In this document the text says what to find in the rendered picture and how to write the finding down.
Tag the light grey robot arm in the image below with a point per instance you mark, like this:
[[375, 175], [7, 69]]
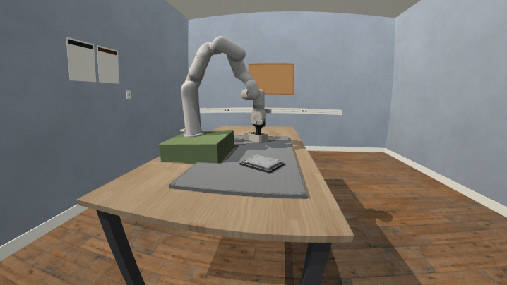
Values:
[[189, 90]]

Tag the white operator panel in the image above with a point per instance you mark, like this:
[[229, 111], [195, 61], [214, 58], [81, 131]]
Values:
[[252, 136]]

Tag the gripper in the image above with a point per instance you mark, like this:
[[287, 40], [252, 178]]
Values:
[[258, 119]]

